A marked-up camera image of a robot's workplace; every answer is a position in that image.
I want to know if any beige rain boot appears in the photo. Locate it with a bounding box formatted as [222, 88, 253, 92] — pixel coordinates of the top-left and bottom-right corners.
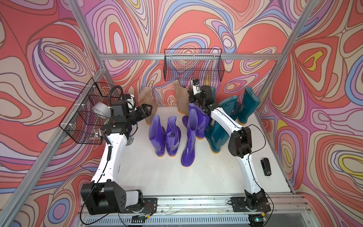
[174, 80, 190, 116]
[138, 87, 158, 125]

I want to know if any purple rain boot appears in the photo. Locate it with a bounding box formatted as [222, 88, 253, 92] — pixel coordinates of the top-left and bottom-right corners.
[189, 103, 210, 140]
[165, 116, 181, 157]
[181, 109, 198, 166]
[148, 115, 165, 157]

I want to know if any purple rain boot front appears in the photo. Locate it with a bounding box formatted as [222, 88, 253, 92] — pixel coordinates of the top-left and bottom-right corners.
[181, 109, 198, 166]

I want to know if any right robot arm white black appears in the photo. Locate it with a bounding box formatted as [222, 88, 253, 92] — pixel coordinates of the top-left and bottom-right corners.
[188, 84, 271, 211]

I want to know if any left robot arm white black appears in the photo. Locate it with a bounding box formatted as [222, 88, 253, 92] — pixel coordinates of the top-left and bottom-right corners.
[80, 86, 153, 215]

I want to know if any teal rain boot back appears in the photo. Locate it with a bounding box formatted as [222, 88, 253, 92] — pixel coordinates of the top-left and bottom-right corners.
[211, 87, 216, 102]

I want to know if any purple rain boot back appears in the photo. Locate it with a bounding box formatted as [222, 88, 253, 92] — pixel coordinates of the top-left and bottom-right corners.
[189, 103, 210, 140]

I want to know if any teal rain boot centre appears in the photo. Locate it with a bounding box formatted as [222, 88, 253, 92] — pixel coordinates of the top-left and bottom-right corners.
[219, 95, 238, 120]

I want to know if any teal rain boot far right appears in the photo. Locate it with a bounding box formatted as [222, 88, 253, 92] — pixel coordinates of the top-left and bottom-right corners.
[237, 87, 261, 124]

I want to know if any metal pen holder cup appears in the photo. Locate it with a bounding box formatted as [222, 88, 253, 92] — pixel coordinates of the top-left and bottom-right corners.
[126, 136, 134, 146]

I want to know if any white tape roll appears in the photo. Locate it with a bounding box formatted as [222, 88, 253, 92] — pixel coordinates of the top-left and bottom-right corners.
[91, 102, 111, 118]

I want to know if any black stapler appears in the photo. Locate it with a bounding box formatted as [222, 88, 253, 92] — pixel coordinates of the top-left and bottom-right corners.
[261, 158, 272, 176]

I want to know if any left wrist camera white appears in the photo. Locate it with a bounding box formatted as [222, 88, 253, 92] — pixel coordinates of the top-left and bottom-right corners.
[124, 94, 136, 111]

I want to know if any black wire basket back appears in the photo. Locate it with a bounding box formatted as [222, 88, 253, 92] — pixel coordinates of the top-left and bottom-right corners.
[164, 47, 225, 82]

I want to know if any black wire basket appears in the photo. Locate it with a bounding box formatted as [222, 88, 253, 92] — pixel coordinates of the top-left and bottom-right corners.
[164, 47, 225, 82]
[59, 79, 113, 145]

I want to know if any black wire basket left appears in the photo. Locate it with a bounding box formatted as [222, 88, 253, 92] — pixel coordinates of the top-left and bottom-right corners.
[59, 79, 113, 145]

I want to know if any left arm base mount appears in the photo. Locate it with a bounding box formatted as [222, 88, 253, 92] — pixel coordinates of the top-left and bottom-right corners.
[120, 197, 158, 215]

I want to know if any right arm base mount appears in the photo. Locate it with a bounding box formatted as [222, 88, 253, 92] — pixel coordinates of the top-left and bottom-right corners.
[227, 196, 271, 213]

